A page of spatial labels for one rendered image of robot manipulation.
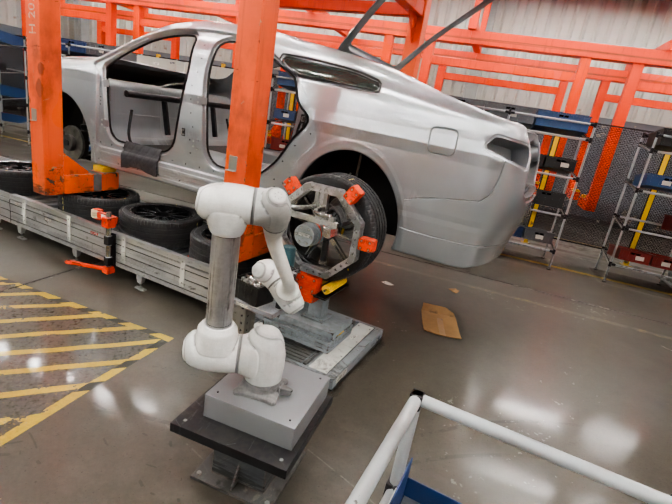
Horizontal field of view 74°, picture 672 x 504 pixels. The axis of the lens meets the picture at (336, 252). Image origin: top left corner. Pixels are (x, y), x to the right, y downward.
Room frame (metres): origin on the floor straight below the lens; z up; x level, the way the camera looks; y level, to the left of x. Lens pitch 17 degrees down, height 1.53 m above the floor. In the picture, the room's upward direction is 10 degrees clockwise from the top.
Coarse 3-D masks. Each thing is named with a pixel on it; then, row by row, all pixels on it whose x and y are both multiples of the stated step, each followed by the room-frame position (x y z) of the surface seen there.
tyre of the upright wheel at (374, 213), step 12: (300, 180) 2.69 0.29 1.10; (312, 180) 2.65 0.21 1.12; (324, 180) 2.61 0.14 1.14; (336, 180) 2.58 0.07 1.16; (348, 180) 2.60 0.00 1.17; (360, 180) 2.72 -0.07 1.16; (372, 192) 2.69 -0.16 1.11; (360, 204) 2.51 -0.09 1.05; (372, 204) 2.56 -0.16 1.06; (372, 216) 2.49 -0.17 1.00; (384, 216) 2.66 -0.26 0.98; (372, 228) 2.48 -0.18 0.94; (384, 228) 2.64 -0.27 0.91; (360, 252) 2.49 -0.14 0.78; (372, 252) 2.51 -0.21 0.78; (360, 264) 2.49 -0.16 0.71; (336, 276) 2.54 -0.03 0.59; (348, 276) 2.52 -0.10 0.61
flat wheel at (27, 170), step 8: (0, 160) 4.47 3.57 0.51; (8, 160) 4.54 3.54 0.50; (16, 160) 4.60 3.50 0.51; (0, 168) 4.28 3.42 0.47; (8, 168) 4.28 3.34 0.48; (16, 168) 4.42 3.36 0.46; (24, 168) 4.45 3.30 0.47; (0, 176) 4.06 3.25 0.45; (8, 176) 4.07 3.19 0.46; (16, 176) 4.10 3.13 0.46; (24, 176) 4.14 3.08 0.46; (32, 176) 4.19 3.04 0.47; (0, 184) 4.06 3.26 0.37; (8, 184) 4.07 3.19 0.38; (16, 184) 4.10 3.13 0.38; (24, 184) 4.14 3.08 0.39; (32, 184) 4.19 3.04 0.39; (8, 192) 4.07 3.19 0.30; (16, 192) 4.10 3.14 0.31; (24, 192) 4.14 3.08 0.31; (32, 192) 4.19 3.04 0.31
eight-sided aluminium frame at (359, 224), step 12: (300, 192) 2.58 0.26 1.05; (324, 192) 2.52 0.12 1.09; (336, 192) 2.48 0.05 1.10; (348, 204) 2.45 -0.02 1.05; (360, 216) 2.47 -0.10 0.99; (360, 228) 2.41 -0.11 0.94; (288, 240) 2.65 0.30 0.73; (300, 264) 2.55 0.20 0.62; (348, 264) 2.43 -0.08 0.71; (324, 276) 2.48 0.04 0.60
